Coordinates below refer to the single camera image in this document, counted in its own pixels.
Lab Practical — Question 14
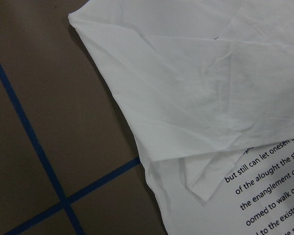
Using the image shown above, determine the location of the white long-sleeve printed shirt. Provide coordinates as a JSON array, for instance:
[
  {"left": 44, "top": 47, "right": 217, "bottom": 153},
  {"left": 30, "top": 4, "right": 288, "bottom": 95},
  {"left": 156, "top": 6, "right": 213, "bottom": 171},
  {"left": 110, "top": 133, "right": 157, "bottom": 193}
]
[{"left": 69, "top": 0, "right": 294, "bottom": 235}]

